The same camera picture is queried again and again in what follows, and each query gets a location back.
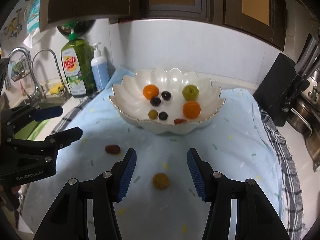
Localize green dish soap bottle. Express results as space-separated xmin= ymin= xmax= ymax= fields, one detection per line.
xmin=61 ymin=29 xmax=97 ymax=98

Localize blue pump bottle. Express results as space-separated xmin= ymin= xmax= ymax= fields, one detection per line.
xmin=90 ymin=42 xmax=110 ymax=91

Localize red jujube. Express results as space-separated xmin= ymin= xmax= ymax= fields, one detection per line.
xmin=105 ymin=144 xmax=121 ymax=154

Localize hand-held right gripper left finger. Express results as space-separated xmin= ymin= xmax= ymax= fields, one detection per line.
xmin=36 ymin=148 xmax=137 ymax=240

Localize black hanging pan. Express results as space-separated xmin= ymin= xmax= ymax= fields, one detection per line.
xmin=57 ymin=19 xmax=95 ymax=37

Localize white scalloped bowl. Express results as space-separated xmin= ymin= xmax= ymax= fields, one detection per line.
xmin=109 ymin=67 xmax=226 ymax=135

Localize steel pot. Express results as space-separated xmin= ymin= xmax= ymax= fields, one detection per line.
xmin=286 ymin=97 xmax=320 ymax=137

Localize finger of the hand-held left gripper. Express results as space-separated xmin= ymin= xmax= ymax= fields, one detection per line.
xmin=9 ymin=127 xmax=83 ymax=155
xmin=5 ymin=106 xmax=63 ymax=135

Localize green plastic basin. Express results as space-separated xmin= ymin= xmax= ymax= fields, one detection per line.
xmin=26 ymin=119 xmax=50 ymax=140

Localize large orange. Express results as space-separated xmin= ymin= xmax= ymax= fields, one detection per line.
xmin=182 ymin=101 xmax=201 ymax=119

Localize wall hooks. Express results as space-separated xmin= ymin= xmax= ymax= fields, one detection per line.
xmin=4 ymin=9 xmax=23 ymax=40

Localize wire sink rack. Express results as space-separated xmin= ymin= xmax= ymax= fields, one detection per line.
xmin=10 ymin=56 xmax=29 ymax=82

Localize hanging plastic packet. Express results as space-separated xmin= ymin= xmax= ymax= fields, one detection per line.
xmin=24 ymin=0 xmax=42 ymax=48

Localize small tangerine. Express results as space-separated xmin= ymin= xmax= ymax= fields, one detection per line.
xmin=143 ymin=84 xmax=159 ymax=99

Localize green round fruit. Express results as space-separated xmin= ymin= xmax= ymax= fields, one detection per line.
xmin=182 ymin=85 xmax=199 ymax=100

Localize yellow sponge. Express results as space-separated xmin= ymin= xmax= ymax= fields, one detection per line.
xmin=49 ymin=85 xmax=65 ymax=95

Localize yellow round fruit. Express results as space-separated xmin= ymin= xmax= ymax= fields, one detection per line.
xmin=153 ymin=173 xmax=171 ymax=190

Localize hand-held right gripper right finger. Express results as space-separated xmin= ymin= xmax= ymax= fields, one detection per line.
xmin=187 ymin=148 xmax=284 ymax=240

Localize light blue cloth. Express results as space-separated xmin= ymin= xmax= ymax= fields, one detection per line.
xmin=22 ymin=66 xmax=284 ymax=240

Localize black box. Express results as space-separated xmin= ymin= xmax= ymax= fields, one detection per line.
xmin=252 ymin=52 xmax=298 ymax=127

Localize thin steel faucet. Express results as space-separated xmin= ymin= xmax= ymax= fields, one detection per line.
xmin=31 ymin=49 xmax=72 ymax=99

